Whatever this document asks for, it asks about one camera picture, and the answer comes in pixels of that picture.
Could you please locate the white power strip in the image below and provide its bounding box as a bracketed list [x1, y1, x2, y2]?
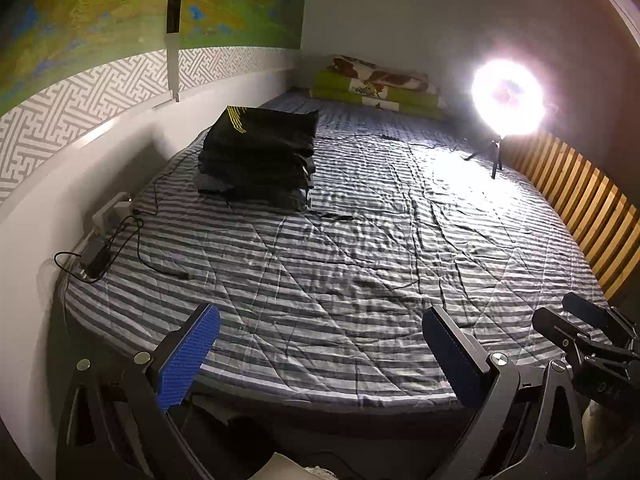
[92, 192, 133, 233]

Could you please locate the wooden slatted bed rail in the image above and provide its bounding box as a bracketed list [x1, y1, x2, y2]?
[502, 130, 640, 301]

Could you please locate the black charging cable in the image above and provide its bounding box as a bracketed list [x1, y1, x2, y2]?
[131, 147, 206, 216]

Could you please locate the green folded blanket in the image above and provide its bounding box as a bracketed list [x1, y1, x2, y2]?
[310, 67, 448, 121]

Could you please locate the black power adapter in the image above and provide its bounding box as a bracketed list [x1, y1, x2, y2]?
[80, 237, 117, 281]

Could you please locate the black adapter cable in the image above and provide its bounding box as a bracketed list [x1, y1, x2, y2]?
[54, 212, 193, 283]

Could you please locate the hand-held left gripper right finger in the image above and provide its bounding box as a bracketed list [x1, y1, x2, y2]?
[421, 305, 588, 480]

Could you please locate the black tripod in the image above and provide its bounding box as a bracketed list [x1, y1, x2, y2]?
[462, 135, 506, 181]

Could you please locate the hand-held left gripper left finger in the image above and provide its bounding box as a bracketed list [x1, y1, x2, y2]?
[55, 302, 221, 480]

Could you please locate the black shirt with yellow stripes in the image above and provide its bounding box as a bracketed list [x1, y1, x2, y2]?
[202, 105, 321, 155]

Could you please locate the stack of folded dark clothes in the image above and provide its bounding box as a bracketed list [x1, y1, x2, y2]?
[195, 144, 317, 212]

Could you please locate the floral pillow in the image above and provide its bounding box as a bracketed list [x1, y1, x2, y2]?
[330, 55, 441, 100]

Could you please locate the grey striped blanket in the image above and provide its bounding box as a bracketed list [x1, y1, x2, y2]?
[62, 92, 613, 408]

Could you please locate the green wall map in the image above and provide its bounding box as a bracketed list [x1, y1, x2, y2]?
[0, 0, 306, 118]

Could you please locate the black ring light cable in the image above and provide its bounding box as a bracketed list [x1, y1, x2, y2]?
[320, 129, 471, 155]

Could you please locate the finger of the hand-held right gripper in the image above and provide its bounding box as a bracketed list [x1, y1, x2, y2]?
[532, 308, 626, 361]
[561, 291, 640, 346]

